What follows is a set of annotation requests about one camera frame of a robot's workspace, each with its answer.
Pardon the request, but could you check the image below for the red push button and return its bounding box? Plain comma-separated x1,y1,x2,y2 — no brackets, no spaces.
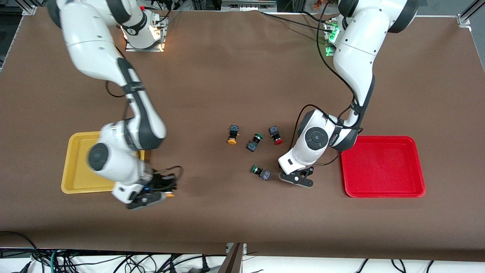
269,126,284,146

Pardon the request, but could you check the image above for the green push button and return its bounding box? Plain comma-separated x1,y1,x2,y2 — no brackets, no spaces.
246,133,264,153
251,165,272,181

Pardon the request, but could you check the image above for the brown table cloth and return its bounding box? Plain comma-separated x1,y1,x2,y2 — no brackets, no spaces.
0,9,485,262

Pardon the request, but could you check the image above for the red plastic tray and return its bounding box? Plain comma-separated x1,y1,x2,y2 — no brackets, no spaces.
339,136,427,198

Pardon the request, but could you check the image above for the yellow plastic tray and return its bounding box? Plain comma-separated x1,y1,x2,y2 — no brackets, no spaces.
61,131,146,194

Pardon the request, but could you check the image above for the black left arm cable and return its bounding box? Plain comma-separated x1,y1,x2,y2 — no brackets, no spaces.
289,0,365,167

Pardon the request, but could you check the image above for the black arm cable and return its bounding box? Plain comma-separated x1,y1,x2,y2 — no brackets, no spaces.
289,0,365,167
105,80,184,190

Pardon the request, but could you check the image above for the brown wooden post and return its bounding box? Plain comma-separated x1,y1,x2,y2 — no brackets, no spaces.
218,243,244,273

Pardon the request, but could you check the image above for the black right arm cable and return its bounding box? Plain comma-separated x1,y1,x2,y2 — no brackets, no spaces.
105,80,184,190

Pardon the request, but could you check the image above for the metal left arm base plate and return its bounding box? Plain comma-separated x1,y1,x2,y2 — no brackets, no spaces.
324,21,341,57

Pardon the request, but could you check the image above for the teal floor cable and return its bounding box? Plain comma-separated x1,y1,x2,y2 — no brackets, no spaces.
50,248,63,273

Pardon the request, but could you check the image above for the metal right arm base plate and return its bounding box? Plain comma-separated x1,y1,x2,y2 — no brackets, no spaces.
125,17,168,52

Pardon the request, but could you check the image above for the black cable on table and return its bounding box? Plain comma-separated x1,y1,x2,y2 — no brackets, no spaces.
260,11,335,31

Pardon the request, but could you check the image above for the grey metal rail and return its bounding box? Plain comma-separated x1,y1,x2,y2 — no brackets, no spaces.
221,0,278,12

